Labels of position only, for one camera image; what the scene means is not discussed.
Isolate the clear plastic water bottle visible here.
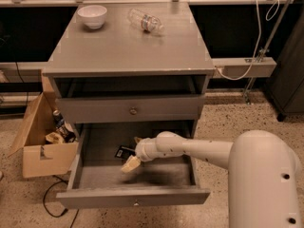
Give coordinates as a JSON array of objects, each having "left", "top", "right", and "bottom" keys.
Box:
[{"left": 127, "top": 9, "right": 164, "bottom": 34}]

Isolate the open grey middle drawer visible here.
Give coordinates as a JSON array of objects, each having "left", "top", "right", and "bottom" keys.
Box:
[{"left": 57, "top": 121, "right": 210, "bottom": 209}]

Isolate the white ceramic bowl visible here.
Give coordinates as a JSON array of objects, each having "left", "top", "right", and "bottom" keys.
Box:
[{"left": 77, "top": 5, "right": 107, "bottom": 29}]

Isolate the metal diagonal support pole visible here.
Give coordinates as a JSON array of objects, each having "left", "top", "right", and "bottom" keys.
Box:
[{"left": 241, "top": 0, "right": 294, "bottom": 105}]

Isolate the closed grey top drawer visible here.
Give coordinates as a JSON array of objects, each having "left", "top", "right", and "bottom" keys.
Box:
[{"left": 56, "top": 96, "right": 203, "bottom": 124}]

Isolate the black rxbar chocolate wrapper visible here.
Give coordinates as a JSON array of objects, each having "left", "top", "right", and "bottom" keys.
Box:
[{"left": 115, "top": 145, "right": 135, "bottom": 160}]

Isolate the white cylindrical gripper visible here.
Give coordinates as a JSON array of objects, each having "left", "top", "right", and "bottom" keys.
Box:
[{"left": 121, "top": 137, "right": 159, "bottom": 173}]

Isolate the grey wooden drawer cabinet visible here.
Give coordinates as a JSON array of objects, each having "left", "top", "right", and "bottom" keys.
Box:
[{"left": 42, "top": 1, "right": 217, "bottom": 150}]

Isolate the white hanging cable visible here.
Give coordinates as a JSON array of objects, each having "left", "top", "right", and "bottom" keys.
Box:
[{"left": 215, "top": 0, "right": 281, "bottom": 82}]

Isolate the soda can in box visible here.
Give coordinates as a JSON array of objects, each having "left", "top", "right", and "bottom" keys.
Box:
[{"left": 52, "top": 110, "right": 65, "bottom": 127}]

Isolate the crumpled snack bag in box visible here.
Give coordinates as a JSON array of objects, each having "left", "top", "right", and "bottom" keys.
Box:
[{"left": 46, "top": 132, "right": 65, "bottom": 144}]

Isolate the brown cardboard box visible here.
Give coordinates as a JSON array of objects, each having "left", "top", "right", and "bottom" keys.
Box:
[{"left": 9, "top": 76, "right": 78, "bottom": 178}]

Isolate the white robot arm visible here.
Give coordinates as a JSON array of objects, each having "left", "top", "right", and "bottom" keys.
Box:
[{"left": 122, "top": 130, "right": 302, "bottom": 228}]

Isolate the black floor cable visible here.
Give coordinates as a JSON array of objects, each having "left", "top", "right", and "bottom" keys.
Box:
[{"left": 42, "top": 175, "right": 80, "bottom": 228}]

